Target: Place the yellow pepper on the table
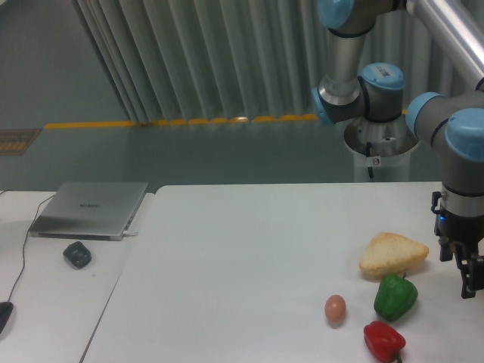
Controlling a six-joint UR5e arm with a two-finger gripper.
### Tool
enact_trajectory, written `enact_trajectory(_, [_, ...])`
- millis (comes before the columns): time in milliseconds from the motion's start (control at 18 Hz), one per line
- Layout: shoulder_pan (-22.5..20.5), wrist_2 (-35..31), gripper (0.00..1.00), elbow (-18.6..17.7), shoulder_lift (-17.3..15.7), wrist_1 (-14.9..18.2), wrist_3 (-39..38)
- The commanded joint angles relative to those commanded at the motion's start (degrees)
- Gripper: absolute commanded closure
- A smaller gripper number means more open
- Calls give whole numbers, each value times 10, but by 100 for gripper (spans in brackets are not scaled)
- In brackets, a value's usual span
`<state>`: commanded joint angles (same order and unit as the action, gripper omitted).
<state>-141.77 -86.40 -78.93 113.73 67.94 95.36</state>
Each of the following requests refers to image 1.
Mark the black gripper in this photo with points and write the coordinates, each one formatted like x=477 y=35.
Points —
x=459 y=227

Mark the white usb plug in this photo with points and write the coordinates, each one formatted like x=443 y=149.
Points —
x=130 y=233

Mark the small black gadget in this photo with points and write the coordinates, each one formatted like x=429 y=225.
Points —
x=78 y=255

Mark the silver closed laptop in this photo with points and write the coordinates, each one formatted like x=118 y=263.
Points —
x=90 y=210

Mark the black computer mouse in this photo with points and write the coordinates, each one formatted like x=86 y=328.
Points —
x=6 y=308

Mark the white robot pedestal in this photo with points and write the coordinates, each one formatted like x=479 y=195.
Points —
x=381 y=151

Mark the green bell pepper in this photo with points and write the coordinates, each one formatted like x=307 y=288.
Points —
x=395 y=297

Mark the grey pleated curtain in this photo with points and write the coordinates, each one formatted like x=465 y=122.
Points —
x=212 y=60

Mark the red bell pepper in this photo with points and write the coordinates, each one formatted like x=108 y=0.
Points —
x=384 y=342

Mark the triangular bread slice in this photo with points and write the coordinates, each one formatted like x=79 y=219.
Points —
x=389 y=253

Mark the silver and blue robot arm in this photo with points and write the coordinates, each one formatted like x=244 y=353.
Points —
x=412 y=75

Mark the brown egg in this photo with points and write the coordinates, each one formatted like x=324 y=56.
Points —
x=335 y=309

